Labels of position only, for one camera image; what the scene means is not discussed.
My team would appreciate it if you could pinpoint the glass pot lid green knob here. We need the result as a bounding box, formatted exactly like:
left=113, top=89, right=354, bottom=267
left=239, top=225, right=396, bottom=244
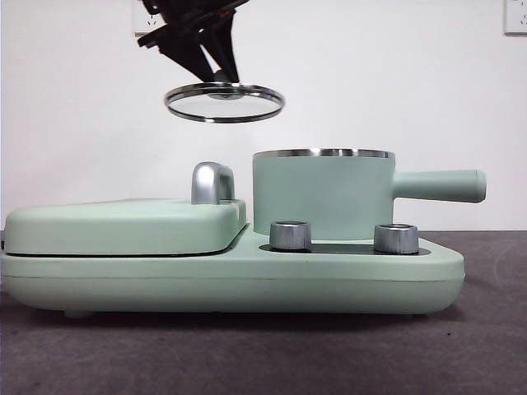
left=164, top=69, right=286, bottom=124

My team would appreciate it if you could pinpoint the silver control knob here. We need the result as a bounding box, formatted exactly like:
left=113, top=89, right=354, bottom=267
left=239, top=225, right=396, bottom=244
left=373, top=223, right=420, bottom=254
left=269, top=221, right=313, bottom=251

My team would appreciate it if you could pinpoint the green steamer pot with handle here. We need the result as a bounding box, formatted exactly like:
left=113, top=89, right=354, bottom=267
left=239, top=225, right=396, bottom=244
left=251, top=147, right=489, bottom=242

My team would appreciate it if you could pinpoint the white wall socket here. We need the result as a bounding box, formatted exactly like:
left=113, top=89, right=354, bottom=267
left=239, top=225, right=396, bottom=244
left=504, top=0, right=527, bottom=35
left=132, top=0, right=166, bottom=36

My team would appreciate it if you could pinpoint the green breakfast machine base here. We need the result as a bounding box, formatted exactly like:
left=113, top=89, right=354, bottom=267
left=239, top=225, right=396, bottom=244
left=0, top=228, right=467, bottom=320

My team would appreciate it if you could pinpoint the silver griddle cover handle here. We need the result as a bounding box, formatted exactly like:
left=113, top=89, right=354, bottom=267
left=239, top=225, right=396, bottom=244
left=191, top=161, right=236, bottom=205

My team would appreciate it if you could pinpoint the black control panel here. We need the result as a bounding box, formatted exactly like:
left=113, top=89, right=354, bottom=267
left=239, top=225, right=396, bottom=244
left=259, top=242, right=431, bottom=256

